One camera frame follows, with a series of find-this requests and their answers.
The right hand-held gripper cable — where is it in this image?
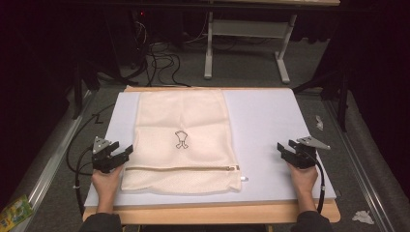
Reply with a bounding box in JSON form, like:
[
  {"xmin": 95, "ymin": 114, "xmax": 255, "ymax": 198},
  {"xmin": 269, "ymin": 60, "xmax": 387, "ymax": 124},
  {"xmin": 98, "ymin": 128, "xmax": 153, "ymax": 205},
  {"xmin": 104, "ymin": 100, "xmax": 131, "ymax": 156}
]
[{"xmin": 303, "ymin": 149, "xmax": 326, "ymax": 216}]

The white metal desk frame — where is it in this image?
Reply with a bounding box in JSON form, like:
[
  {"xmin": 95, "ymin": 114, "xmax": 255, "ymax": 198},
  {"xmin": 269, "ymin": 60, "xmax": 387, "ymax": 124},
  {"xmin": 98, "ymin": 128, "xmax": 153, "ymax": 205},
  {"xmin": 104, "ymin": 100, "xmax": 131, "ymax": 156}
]
[{"xmin": 203, "ymin": 0, "xmax": 341, "ymax": 85}]

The black stand leg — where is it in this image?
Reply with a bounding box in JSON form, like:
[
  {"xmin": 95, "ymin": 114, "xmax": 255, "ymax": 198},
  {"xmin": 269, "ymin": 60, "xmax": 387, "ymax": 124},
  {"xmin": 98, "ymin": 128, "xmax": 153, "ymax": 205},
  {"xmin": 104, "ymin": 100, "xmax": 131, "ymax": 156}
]
[
  {"xmin": 291, "ymin": 69, "xmax": 352, "ymax": 133},
  {"xmin": 71, "ymin": 61, "xmax": 140, "ymax": 121}
]

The cream mesh laundry bag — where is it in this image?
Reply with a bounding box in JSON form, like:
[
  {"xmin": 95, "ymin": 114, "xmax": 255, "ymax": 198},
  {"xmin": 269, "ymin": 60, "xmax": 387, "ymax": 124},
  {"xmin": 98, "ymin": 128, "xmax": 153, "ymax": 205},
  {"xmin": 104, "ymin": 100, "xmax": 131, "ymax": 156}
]
[{"xmin": 120, "ymin": 89, "xmax": 249, "ymax": 195}]

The wooden table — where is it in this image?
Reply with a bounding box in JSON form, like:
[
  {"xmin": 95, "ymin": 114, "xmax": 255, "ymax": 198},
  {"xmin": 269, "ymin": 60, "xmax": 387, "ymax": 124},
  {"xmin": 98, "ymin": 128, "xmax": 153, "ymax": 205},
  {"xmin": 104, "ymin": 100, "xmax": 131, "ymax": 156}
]
[{"xmin": 81, "ymin": 85, "xmax": 341, "ymax": 225}]

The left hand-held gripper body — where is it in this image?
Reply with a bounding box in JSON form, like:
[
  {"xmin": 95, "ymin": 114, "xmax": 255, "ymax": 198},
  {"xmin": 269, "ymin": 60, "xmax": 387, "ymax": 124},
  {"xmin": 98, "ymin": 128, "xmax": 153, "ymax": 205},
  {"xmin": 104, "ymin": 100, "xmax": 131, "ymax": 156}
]
[{"xmin": 91, "ymin": 135, "xmax": 125, "ymax": 174}]

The white foam board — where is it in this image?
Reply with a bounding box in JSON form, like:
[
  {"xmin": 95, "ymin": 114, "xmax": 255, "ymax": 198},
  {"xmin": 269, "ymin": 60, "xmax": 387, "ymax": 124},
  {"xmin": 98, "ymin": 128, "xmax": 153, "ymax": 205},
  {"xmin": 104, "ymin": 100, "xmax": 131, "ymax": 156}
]
[{"xmin": 83, "ymin": 89, "xmax": 337, "ymax": 208}]

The metal floor rail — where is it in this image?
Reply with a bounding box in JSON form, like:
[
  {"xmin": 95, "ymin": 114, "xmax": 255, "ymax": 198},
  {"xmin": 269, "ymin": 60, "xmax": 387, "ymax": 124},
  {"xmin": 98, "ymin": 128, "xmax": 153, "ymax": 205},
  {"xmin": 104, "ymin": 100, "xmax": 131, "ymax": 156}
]
[
  {"xmin": 323, "ymin": 99, "xmax": 394, "ymax": 232},
  {"xmin": 17, "ymin": 90, "xmax": 95, "ymax": 232}
]

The left hand-held gripper cable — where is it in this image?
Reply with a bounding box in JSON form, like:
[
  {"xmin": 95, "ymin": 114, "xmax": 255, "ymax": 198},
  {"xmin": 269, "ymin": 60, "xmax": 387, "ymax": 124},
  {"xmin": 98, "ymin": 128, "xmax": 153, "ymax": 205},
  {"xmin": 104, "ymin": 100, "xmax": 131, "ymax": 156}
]
[{"xmin": 73, "ymin": 146, "xmax": 97, "ymax": 217}]

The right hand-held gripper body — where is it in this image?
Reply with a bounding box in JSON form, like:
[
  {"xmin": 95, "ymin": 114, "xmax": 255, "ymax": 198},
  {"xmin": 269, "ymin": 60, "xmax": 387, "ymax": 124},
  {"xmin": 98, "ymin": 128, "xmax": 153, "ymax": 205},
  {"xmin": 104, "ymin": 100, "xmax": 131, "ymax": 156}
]
[{"xmin": 289, "ymin": 135, "xmax": 332, "ymax": 170}]

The person's right hand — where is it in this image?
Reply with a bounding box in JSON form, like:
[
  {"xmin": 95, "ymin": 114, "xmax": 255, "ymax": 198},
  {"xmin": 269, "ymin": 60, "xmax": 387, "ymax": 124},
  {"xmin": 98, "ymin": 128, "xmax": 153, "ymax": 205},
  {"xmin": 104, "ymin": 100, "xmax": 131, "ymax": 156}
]
[{"xmin": 286, "ymin": 161, "xmax": 320, "ymax": 194}]

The person's left hand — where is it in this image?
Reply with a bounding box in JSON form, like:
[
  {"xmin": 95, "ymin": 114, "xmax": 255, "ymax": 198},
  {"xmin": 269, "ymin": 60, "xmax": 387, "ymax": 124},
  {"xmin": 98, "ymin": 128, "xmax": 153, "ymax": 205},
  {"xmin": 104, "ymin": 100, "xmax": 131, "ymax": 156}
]
[{"xmin": 91, "ymin": 165, "xmax": 125, "ymax": 197}]

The green printed packet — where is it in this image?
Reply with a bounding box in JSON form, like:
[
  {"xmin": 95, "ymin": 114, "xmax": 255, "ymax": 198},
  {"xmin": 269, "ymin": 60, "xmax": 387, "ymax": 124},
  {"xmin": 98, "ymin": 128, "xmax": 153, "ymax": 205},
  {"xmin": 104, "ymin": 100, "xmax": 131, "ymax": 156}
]
[{"xmin": 0, "ymin": 194, "xmax": 35, "ymax": 232}]

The large crumpled white tissue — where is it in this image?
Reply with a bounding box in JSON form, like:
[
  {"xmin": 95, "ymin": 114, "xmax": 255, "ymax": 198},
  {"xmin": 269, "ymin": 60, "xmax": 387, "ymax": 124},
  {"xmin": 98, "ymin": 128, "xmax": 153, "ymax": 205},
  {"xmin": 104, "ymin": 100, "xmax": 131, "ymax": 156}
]
[{"xmin": 351, "ymin": 210, "xmax": 375, "ymax": 225}]

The hand-held gripper cable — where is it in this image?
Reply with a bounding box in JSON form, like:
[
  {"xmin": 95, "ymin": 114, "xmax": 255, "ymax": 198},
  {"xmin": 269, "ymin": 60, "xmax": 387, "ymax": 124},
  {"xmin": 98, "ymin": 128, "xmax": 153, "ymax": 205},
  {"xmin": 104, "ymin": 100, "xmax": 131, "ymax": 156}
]
[
  {"xmin": 73, "ymin": 146, "xmax": 97, "ymax": 217},
  {"xmin": 303, "ymin": 149, "xmax": 326, "ymax": 216}
]

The bundle of black cables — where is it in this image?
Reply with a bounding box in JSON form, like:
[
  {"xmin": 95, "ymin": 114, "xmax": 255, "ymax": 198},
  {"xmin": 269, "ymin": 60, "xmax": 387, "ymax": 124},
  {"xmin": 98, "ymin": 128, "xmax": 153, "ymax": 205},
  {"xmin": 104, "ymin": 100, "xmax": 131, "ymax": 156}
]
[{"xmin": 129, "ymin": 18, "xmax": 191, "ymax": 89}]

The black floor cable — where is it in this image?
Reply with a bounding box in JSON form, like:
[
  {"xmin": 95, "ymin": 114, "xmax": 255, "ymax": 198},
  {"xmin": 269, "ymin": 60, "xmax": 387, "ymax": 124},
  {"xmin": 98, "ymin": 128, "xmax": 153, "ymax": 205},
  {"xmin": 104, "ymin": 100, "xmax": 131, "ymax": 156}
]
[{"xmin": 66, "ymin": 102, "xmax": 116, "ymax": 177}]

